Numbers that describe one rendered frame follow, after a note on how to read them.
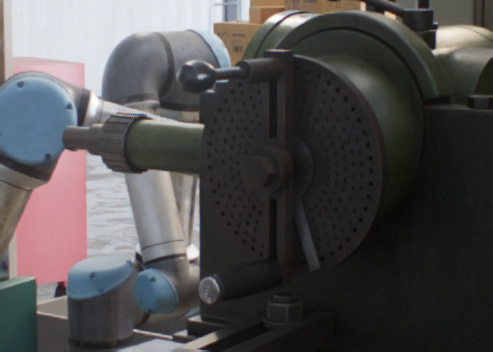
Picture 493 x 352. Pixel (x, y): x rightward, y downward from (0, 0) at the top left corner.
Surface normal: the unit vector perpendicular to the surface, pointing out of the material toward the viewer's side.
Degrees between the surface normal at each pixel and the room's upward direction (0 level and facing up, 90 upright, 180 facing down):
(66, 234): 90
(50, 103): 83
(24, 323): 90
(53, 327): 90
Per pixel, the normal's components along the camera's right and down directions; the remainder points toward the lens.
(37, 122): 0.20, 0.01
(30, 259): 0.57, 0.11
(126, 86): -0.06, -0.20
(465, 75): -0.44, -0.58
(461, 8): -0.59, 0.11
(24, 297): 0.88, 0.07
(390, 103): 0.42, -0.41
